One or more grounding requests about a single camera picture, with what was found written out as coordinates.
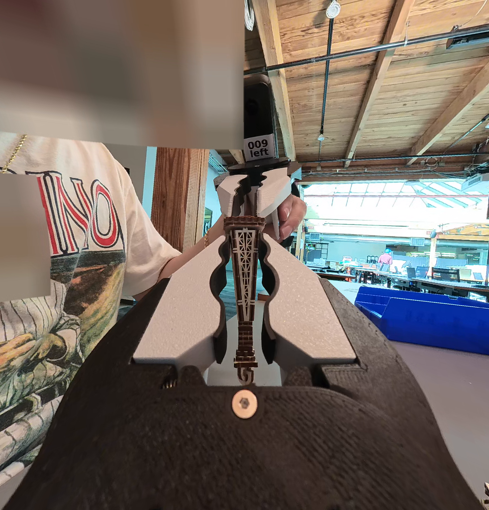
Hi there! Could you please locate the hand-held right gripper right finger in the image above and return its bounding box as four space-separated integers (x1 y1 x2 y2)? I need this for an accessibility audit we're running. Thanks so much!
260 234 357 375

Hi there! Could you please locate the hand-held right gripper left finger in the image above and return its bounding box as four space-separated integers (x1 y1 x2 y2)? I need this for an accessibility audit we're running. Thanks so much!
132 235 229 375

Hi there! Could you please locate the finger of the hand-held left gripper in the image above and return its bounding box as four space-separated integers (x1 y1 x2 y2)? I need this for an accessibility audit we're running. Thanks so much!
256 168 294 240
218 175 250 218

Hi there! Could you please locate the wooden tower spire model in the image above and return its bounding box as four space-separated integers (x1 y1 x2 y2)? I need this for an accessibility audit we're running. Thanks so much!
222 215 267 385

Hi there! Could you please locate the grey desk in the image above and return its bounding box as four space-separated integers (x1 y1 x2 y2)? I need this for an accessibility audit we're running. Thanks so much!
205 279 489 510

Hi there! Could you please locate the person's left hand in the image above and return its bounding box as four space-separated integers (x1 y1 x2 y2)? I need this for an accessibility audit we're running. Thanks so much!
279 194 308 242

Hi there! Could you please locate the wooden pillar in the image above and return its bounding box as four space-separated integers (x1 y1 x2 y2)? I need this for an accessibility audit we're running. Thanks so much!
151 147 210 252

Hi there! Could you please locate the person's white printed t-shirt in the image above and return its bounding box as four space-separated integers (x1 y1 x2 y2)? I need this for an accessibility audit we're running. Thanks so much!
0 133 182 492

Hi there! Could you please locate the blue plastic bin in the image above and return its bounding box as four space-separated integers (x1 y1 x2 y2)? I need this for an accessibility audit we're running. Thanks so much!
354 285 489 358

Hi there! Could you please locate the black office chair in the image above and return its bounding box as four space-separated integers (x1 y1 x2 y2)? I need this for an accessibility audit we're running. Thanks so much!
431 266 461 283

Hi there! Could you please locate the ceiling projector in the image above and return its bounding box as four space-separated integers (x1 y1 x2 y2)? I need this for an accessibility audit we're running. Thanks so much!
461 171 489 193

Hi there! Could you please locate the black ceiling track fixture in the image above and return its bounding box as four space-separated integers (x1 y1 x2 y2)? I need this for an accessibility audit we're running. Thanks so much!
446 29 489 51

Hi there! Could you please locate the gold chain necklace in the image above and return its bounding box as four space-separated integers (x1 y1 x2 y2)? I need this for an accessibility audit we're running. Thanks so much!
1 134 28 175

